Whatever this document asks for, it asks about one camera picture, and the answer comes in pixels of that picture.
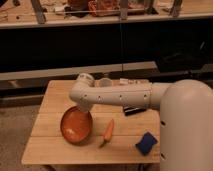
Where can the white packaged box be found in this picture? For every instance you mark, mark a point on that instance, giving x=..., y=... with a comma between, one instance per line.
x=125, y=81

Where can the wooden folding table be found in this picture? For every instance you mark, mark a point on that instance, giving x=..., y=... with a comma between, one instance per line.
x=47, y=146

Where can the orange carrot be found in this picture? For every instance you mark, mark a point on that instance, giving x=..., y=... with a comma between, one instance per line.
x=108, y=133

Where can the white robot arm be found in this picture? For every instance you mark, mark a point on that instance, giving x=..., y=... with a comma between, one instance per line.
x=186, y=116

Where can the blue sponge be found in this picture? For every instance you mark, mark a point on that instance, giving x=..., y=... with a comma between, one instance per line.
x=146, y=144

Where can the metal shelf frame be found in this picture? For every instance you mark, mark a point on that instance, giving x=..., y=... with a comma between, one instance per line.
x=47, y=13

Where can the white plastic cup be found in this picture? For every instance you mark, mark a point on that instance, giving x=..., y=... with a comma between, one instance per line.
x=105, y=82

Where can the orange ceramic bowl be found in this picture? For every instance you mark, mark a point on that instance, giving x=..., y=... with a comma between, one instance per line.
x=75, y=125

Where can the black rectangular box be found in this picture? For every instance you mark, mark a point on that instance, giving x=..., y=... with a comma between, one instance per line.
x=131, y=111

